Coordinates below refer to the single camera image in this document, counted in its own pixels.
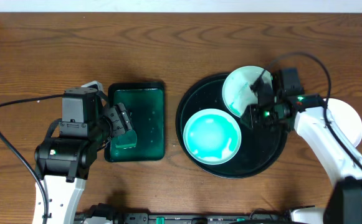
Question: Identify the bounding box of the green sponge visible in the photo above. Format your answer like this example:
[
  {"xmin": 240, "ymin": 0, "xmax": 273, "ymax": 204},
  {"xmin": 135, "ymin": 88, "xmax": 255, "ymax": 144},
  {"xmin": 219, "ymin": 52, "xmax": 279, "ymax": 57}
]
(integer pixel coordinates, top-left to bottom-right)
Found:
[{"xmin": 115, "ymin": 129, "xmax": 137, "ymax": 149}]

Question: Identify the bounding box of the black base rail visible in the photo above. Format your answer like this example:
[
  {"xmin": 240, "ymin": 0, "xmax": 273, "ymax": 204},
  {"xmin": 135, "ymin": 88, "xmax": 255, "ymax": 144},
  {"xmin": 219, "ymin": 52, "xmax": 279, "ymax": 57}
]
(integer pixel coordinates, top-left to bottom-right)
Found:
[{"xmin": 74, "ymin": 203, "xmax": 294, "ymax": 224}]

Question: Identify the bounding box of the black cable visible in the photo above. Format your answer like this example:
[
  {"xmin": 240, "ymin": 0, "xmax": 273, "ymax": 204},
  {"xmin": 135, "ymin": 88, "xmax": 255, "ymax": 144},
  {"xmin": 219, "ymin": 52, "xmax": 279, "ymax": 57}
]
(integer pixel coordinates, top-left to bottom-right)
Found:
[
  {"xmin": 0, "ymin": 94, "xmax": 65, "ymax": 224},
  {"xmin": 250, "ymin": 51, "xmax": 362, "ymax": 194}
]

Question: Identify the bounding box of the rectangular black tray green water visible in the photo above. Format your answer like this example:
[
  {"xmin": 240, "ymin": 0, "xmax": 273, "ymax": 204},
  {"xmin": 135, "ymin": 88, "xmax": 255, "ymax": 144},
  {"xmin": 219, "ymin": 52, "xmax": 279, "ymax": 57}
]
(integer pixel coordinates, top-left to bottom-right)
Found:
[{"xmin": 104, "ymin": 82, "xmax": 165, "ymax": 162}]

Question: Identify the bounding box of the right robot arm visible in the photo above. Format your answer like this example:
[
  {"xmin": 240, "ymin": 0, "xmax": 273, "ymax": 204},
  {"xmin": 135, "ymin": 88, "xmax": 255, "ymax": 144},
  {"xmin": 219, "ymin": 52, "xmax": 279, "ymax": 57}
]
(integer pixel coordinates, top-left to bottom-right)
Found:
[{"xmin": 241, "ymin": 75, "xmax": 362, "ymax": 223}]

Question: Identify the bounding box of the pale green plate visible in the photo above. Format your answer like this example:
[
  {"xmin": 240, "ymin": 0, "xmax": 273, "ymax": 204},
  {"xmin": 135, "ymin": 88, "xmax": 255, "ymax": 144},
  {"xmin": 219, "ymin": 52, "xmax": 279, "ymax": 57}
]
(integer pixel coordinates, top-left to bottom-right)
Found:
[
  {"xmin": 222, "ymin": 65, "xmax": 264, "ymax": 118},
  {"xmin": 183, "ymin": 108, "xmax": 242, "ymax": 166}
]

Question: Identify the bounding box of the left black cable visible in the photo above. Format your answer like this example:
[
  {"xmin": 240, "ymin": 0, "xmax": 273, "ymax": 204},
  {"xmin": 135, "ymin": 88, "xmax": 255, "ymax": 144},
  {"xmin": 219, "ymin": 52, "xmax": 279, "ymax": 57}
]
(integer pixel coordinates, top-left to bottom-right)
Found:
[{"xmin": 0, "ymin": 94, "xmax": 65, "ymax": 224}]

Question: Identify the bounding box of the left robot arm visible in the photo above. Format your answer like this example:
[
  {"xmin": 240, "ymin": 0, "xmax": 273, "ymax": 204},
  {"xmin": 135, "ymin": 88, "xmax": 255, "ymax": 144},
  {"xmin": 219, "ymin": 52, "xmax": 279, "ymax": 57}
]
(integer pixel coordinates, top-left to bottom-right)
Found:
[{"xmin": 35, "ymin": 103, "xmax": 133, "ymax": 223}]

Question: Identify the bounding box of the right black cable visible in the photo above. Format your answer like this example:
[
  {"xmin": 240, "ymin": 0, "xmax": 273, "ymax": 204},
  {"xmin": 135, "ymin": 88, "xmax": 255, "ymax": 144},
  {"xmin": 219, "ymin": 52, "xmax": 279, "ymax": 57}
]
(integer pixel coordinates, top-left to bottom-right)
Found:
[{"xmin": 250, "ymin": 51, "xmax": 362, "ymax": 194}]

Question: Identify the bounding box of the white plate green stain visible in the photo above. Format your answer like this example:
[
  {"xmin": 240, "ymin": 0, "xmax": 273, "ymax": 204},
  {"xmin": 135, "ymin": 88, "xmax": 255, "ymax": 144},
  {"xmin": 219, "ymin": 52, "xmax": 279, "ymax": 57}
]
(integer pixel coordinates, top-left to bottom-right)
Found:
[{"xmin": 328, "ymin": 98, "xmax": 362, "ymax": 147}]

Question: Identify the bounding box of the round black tray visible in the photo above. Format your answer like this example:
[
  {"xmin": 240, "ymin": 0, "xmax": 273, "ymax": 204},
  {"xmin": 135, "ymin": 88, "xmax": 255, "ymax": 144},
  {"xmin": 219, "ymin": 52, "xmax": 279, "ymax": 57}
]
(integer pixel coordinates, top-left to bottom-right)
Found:
[{"xmin": 175, "ymin": 73, "xmax": 287, "ymax": 179}]

